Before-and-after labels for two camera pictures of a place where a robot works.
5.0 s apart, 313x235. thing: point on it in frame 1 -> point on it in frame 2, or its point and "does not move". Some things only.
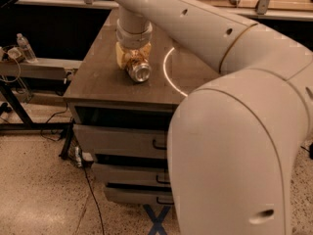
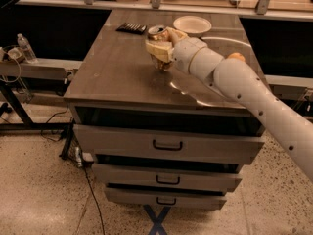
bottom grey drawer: [140, 197] does not move
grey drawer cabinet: [125, 124] does not move
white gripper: [133, 38] -> [185, 52]
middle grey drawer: [132, 173] does not move
